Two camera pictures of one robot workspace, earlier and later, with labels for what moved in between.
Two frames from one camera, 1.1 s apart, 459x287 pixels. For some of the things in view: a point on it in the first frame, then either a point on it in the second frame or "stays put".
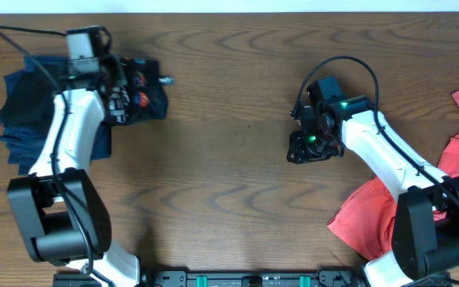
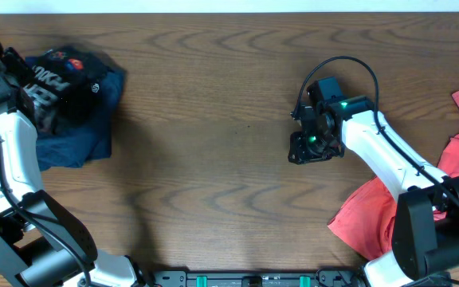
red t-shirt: [367, 221] stays put
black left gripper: [117, 64] → [23, 69]
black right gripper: [301, 154] stays put
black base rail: [254, 278] stays put
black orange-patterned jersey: [145, 98] → [67, 85]
